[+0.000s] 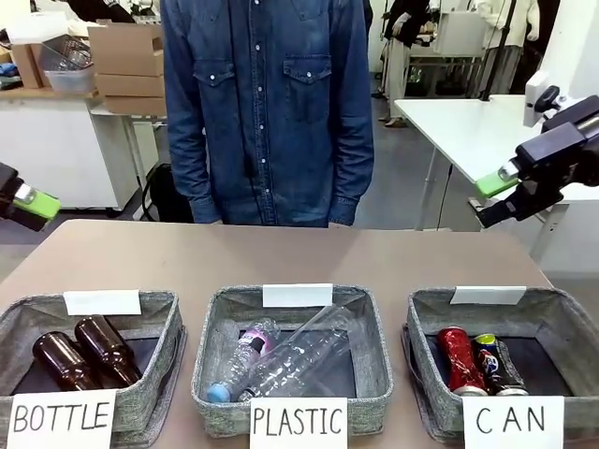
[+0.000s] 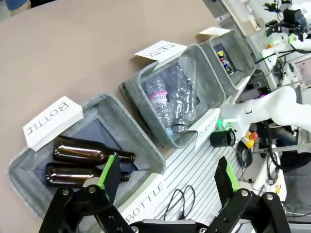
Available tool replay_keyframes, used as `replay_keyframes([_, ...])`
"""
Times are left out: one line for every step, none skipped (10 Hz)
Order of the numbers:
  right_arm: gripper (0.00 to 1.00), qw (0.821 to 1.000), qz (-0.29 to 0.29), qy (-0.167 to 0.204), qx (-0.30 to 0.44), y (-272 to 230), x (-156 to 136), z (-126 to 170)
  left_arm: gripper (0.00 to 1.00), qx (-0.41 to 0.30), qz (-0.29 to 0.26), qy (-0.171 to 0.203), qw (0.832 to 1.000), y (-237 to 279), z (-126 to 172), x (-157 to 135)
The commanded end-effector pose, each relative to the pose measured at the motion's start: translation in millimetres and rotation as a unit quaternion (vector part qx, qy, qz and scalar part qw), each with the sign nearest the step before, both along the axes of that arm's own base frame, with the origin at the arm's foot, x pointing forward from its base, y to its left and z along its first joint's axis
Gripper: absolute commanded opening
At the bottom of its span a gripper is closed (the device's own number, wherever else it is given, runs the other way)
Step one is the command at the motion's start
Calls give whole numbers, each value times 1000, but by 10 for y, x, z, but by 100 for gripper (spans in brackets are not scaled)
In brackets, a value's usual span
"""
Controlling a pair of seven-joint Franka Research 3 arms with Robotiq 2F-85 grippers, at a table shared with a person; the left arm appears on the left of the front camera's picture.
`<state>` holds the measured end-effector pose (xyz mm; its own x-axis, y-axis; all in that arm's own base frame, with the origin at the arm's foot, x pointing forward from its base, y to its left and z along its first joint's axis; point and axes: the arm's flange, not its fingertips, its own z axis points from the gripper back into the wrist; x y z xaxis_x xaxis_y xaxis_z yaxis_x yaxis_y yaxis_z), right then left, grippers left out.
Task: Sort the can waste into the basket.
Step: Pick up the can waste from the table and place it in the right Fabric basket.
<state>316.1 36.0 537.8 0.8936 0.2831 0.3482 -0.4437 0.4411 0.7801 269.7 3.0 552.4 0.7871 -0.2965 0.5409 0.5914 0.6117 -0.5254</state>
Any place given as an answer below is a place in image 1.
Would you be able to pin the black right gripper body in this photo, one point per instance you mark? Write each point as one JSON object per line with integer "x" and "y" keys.
{"x": 566, "y": 154}

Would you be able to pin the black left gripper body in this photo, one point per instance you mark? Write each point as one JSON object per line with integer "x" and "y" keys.
{"x": 8, "y": 187}

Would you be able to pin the brown glass bottle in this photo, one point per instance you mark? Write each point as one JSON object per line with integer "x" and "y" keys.
{"x": 105, "y": 346}
{"x": 58, "y": 362}

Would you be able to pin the crushed black can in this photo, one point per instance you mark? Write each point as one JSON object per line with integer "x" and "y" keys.
{"x": 498, "y": 369}

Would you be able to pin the crushed red can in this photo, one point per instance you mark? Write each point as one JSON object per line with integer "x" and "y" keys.
{"x": 461, "y": 360}

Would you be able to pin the large clear plastic bottle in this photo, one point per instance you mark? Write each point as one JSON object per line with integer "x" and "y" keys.
{"x": 304, "y": 355}

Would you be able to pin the small water bottle blue cap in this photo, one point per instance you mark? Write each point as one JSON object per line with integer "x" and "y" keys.
{"x": 248, "y": 355}

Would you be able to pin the person's left forearm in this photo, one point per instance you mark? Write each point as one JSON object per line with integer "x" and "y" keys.
{"x": 353, "y": 182}

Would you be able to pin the person's right forearm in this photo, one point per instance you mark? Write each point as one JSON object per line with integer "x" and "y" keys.
{"x": 192, "y": 182}

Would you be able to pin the grey fabric basket can label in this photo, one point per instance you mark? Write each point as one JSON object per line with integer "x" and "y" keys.
{"x": 421, "y": 308}

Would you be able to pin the grey fabric basket bottle label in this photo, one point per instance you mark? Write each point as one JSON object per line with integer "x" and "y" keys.
{"x": 154, "y": 355}

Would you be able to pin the white CAN paper sign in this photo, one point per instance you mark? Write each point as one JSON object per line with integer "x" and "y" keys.
{"x": 512, "y": 421}

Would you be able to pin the grey fabric basket plastic label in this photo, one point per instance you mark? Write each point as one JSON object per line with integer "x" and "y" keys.
{"x": 206, "y": 355}

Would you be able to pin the white cabinet wooden top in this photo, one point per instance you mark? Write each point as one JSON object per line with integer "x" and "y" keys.
{"x": 47, "y": 140}

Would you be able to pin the white background table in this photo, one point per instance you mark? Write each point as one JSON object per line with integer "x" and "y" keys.
{"x": 468, "y": 126}

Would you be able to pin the blank white card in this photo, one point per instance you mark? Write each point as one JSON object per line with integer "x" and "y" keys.
{"x": 489, "y": 295}
{"x": 297, "y": 295}
{"x": 102, "y": 302}

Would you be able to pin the black backpack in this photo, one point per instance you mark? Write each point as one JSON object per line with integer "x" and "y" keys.
{"x": 161, "y": 196}

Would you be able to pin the small cardboard box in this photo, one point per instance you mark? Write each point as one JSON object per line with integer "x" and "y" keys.
{"x": 25, "y": 65}

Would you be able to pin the black tripod pole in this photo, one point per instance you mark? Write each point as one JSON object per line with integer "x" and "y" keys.
{"x": 498, "y": 51}

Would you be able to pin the clear plastic container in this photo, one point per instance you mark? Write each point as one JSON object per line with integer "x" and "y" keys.
{"x": 65, "y": 70}

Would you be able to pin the flat cardboard box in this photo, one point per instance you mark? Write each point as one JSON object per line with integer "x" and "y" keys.
{"x": 131, "y": 84}
{"x": 138, "y": 104}

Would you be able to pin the white background box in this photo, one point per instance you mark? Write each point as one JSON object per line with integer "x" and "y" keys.
{"x": 461, "y": 33}

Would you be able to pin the background person black jacket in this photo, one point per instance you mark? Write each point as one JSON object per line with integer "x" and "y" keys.
{"x": 404, "y": 47}

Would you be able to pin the large open cardboard box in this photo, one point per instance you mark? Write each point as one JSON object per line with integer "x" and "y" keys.
{"x": 126, "y": 47}

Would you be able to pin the white BOTTLE paper sign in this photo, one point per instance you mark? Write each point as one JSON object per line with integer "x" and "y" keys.
{"x": 61, "y": 416}

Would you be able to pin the person's denim shirt torso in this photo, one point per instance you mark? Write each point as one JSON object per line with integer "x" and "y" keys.
{"x": 267, "y": 117}

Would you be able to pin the white PLASTIC paper sign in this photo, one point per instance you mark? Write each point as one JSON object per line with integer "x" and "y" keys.
{"x": 298, "y": 421}

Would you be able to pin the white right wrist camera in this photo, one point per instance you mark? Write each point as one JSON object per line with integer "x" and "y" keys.
{"x": 533, "y": 98}

